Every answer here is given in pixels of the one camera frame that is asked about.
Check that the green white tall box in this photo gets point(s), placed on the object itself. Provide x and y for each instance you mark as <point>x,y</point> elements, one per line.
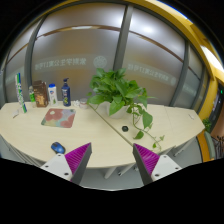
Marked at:
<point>20,93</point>

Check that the white shampoo bottle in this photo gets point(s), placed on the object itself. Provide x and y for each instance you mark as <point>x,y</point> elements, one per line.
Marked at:
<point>52,91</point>

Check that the small black round object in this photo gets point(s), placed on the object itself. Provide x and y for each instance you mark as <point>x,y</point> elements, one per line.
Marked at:
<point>125,128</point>

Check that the floral mouse pad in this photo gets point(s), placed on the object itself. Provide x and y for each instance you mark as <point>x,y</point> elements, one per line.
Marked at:
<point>62,118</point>

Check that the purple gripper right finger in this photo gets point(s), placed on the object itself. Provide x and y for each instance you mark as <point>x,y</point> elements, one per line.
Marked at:
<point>151,166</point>

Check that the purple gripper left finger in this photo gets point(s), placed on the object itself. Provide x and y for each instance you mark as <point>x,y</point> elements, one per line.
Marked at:
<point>70,166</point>

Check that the blue computer mouse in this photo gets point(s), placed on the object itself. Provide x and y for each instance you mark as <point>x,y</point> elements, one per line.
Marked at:
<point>58,148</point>

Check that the green potted plant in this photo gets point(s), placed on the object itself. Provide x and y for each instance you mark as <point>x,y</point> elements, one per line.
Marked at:
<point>113,88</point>

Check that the small clear jar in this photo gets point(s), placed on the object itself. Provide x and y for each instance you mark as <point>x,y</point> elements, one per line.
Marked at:
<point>83,103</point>

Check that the brown box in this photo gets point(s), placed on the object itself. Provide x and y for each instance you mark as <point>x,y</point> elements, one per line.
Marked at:
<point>40,93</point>

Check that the dark blue pump bottle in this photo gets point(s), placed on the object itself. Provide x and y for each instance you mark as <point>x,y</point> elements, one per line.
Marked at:
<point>66,93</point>

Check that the small green bottle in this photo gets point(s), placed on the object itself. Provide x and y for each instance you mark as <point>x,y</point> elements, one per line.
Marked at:
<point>32,96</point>

